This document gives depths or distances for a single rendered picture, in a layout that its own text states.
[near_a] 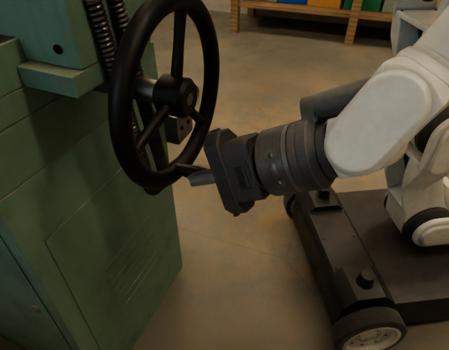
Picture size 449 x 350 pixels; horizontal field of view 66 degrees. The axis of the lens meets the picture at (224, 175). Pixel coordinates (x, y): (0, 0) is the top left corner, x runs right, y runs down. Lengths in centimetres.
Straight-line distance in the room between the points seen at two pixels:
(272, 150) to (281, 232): 101
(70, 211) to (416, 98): 57
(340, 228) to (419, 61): 89
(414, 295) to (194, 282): 68
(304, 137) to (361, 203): 97
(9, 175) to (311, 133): 42
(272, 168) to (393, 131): 13
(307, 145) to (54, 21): 33
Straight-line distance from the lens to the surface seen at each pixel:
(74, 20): 49
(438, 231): 116
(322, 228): 119
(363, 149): 36
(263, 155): 41
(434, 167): 95
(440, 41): 38
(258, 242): 136
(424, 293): 118
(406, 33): 89
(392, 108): 35
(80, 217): 72
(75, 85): 49
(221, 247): 134
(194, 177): 52
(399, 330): 110
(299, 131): 40
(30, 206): 62
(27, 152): 59
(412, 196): 107
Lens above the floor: 105
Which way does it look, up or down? 40 degrees down
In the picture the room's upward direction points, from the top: straight up
